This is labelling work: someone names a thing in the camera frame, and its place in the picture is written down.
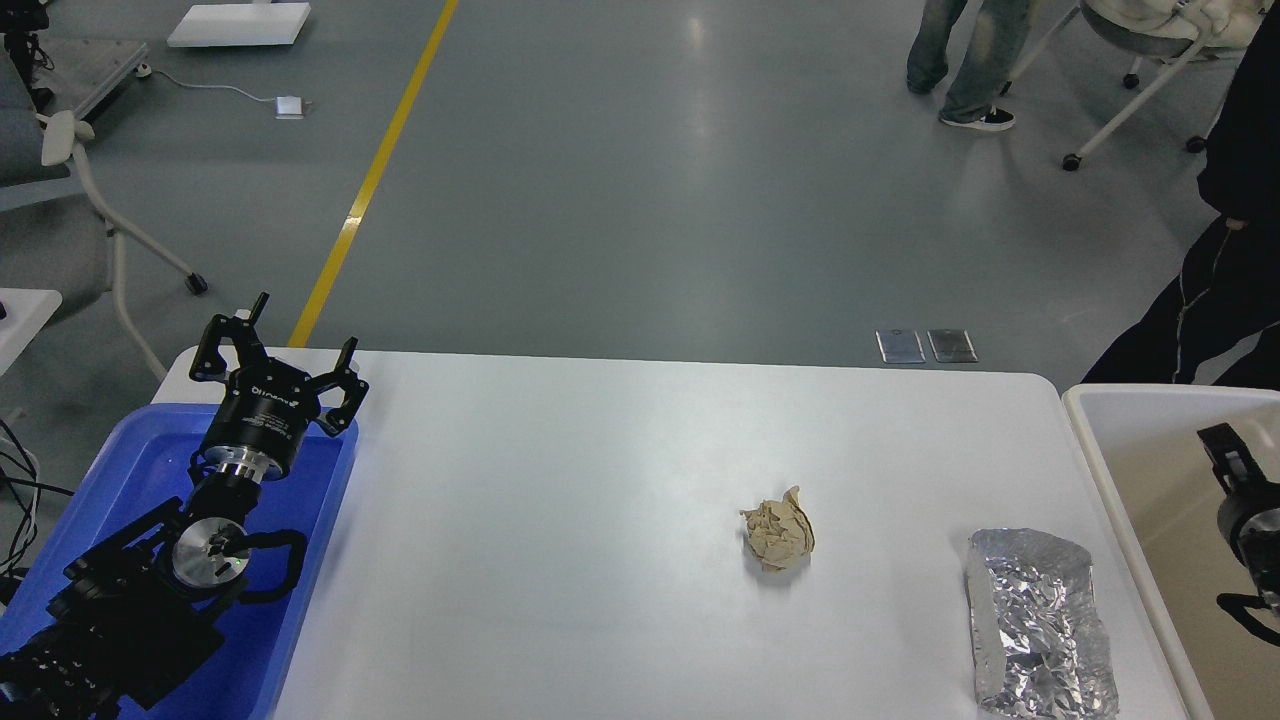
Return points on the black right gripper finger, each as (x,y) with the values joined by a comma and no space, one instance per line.
(1232,464)

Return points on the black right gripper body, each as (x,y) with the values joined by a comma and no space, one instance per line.
(1248,520)

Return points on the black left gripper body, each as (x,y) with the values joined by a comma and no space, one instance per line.
(265,412)

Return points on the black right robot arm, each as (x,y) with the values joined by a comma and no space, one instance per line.
(1240,607)

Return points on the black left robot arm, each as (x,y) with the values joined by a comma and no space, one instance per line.
(139,613)

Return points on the beige plastic bin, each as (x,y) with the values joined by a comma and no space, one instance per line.
(1142,446)

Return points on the blue plastic tray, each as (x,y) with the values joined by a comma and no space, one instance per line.
(145,462)

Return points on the person in black tracksuit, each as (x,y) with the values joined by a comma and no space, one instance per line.
(1227,288)

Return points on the white side table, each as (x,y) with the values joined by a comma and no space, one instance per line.
(26,312)

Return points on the grey office chair left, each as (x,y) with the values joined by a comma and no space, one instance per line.
(59,232)

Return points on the crumpled aluminium foil bag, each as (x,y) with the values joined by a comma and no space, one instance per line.
(1039,647)

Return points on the white power adapter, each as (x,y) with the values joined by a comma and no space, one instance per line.
(289,107)

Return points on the right metal floor plate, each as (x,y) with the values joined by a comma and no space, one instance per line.
(952,346)

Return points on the metal floor plate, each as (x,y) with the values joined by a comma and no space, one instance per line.
(952,346)
(900,346)

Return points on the grey metal platform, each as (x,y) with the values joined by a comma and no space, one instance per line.
(86,72)

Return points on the white flat board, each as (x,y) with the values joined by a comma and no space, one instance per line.
(259,23)

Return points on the left metal floor plate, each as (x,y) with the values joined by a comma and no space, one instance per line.
(900,346)

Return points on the white rolling chair right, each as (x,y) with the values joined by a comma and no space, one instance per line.
(1163,38)

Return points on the crumpled brown paper ball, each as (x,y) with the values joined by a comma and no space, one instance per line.
(778,532)

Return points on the person in grey jeans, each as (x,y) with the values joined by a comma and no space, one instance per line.
(999,34)

